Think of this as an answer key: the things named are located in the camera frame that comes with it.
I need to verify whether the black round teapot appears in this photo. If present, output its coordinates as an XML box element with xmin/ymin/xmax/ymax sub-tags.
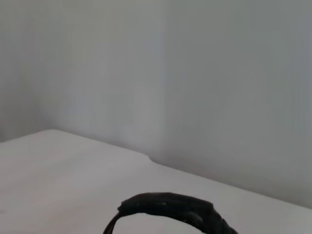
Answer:
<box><xmin>102</xmin><ymin>192</ymin><xmax>240</xmax><ymax>234</ymax></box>

